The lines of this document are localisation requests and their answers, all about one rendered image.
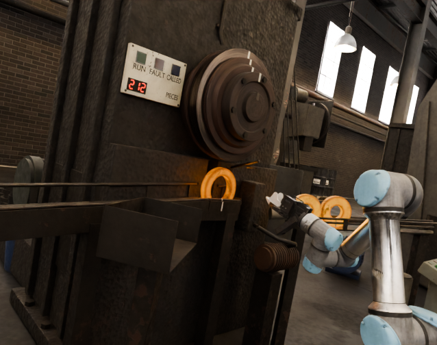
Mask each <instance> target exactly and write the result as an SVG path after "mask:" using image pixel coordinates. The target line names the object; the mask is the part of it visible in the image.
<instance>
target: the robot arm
mask: <svg viewBox="0 0 437 345"><path fill-rule="evenodd" d="M353 194H354V198H355V200H356V201H357V203H358V204H359V205H360V206H362V207H363V215H364V216H366V217H367V219H366V220H365V221H364V222H363V223H362V224H361V225H360V226H359V227H358V228H357V229H356V230H355V231H354V232H353V233H352V234H351V235H350V236H349V237H348V238H347V239H346V240H345V241H344V242H342V241H343V236H342V234H341V233H340V232H339V231H337V230H336V229H335V228H333V227H331V226H330V225H328V224H327V223H326V222H324V221H322V220H321V219H320V218H318V217H317V216H315V215H314V214H311V213H312V210H313V209H312V208H311V207H309V206H308V205H306V204H305V203H304V202H303V201H302V200H301V199H299V198H297V197H296V196H294V197H293V198H292V197H290V196H289V195H284V197H283V194H282V193H279V194H278V193H276V192H274V193H273V195H272V196H271V197H267V196H266V200H267V202H268V204H269V206H270V207H271V208H272V209H273V210H275V211H276V212H277V213H278V214H279V215H281V216H283V217H284V218H287V219H288V220H287V221H286V222H285V223H283V224H282V225H280V226H278V227H277V228H276V229H275V232H276V234H277V235H284V234H285V233H287V232H288V231H290V230H291V229H293V228H294V227H296V226H298V227H299V228H300V229H301V230H302V231H304V232H306V233H307V234H308V235H309V236H310V237H312V241H311V243H310V245H309V248H308V250H307V253H306V254H305V257H304V260H303V267H304V268H305V269H306V270H307V271H308V272H311V273H313V274H318V273H320V272H321V270H322V269H323V267H343V268H350V267H354V266H356V265H357V264H358V261H359V256H360V255H361V254H363V252H364V251H365V250H366V249H368V248H369V247H370V249H371V274H372V286H373V302H372V303H371V304H370V305H369V306H368V313H369V315H368V316H366V317H365V318H364V319H363V321H362V322H361V325H360V334H361V337H362V341H363V342H364V345H437V314H436V313H434V312H432V311H429V310H427V309H423V308H420V307H416V306H411V305H410V306H407V305H406V303H405V288H404V279H403V260H402V250H401V232H400V222H399V221H400V220H406V219H407V218H409V217H410V216H411V215H412V214H413V213H414V212H415V211H416V210H417V209H418V208H419V206H420V204H421V202H422V200H423V188H422V186H421V184H420V182H419V181H418V180H417V179H415V178H414V177H413V176H411V175H407V174H403V173H396V172H388V171H385V170H368V171H366V172H364V173H363V174H361V175H360V178H359V179H358V180H357V181H356V183H355V186H354V191H353ZM296 198H297V199H299V200H300V201H297V200H296Z"/></svg>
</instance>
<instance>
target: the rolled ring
mask: <svg viewBox="0 0 437 345"><path fill-rule="evenodd" d="M220 176H223V177H224V178H225V180H226V191H225V194H224V195H223V197H222V199H233V197H234V195H235V191H236V180H235V177H234V175H233V173H232V172H231V171H230V170H228V169H226V168H221V167H217V168H213V169H212V170H211V171H209V172H208V173H207V175H206V176H205V177H204V179H203V181H202V184H201V198H212V196H211V188H212V184H213V183H214V181H215V179H216V178H218V177H220Z"/></svg>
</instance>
